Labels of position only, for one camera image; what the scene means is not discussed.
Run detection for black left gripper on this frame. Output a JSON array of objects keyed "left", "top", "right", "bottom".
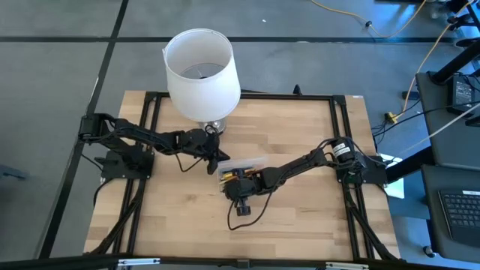
[{"left": 178, "top": 127, "right": 231, "bottom": 176}]

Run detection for clear plastic supply box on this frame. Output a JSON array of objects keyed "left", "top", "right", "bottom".
[{"left": 216, "top": 156, "right": 269, "bottom": 193}]

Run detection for white shade silver table lamp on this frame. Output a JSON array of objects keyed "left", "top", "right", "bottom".
[{"left": 161, "top": 28, "right": 242, "bottom": 137}]

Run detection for white paper sheet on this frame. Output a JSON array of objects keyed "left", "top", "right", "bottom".
[{"left": 377, "top": 152, "right": 407, "bottom": 200}]

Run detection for grey side desk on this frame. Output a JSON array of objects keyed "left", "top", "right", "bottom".
[{"left": 414, "top": 70, "right": 480, "bottom": 263}]

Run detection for black keyboard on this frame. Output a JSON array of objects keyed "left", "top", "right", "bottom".
[{"left": 437, "top": 189, "right": 480, "bottom": 245}]

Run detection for black power adapter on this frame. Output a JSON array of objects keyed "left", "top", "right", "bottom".
[{"left": 446, "top": 74, "right": 478, "bottom": 116}]

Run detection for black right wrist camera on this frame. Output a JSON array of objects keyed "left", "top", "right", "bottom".
[{"left": 234, "top": 198, "right": 252, "bottom": 218}]

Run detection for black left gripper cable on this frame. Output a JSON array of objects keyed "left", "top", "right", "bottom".
[{"left": 173, "top": 152, "right": 206, "bottom": 175}]

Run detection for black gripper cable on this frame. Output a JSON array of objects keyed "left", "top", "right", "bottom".
[
  {"left": 226, "top": 187, "right": 277, "bottom": 232},
  {"left": 173, "top": 152, "right": 206, "bottom": 175}
]

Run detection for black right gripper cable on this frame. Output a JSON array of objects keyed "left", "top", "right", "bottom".
[{"left": 226, "top": 187, "right": 277, "bottom": 232}]

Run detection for black aluminium table frame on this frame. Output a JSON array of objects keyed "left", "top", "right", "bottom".
[{"left": 84, "top": 91, "right": 401, "bottom": 263}]

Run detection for yellow extension cable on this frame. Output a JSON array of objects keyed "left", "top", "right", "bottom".
[
  {"left": 310, "top": 0, "right": 428, "bottom": 38},
  {"left": 384, "top": 0, "right": 477, "bottom": 125}
]

